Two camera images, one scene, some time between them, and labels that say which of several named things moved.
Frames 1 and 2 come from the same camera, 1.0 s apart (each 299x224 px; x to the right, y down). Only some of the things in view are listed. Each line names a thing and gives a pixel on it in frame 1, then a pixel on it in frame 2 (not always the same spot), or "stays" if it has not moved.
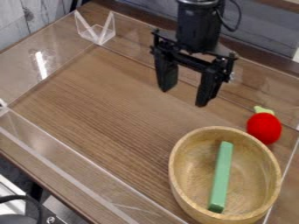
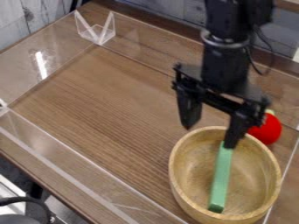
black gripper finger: x=210 y=86 -> x=238 y=128
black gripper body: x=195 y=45 -> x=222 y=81
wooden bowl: x=254 y=178 stays
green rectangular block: x=220 y=191 stays
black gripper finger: x=167 y=70 -> x=190 y=104
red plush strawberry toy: x=265 y=126 stays
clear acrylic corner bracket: x=97 y=33 stays
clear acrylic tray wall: x=73 y=178 stays
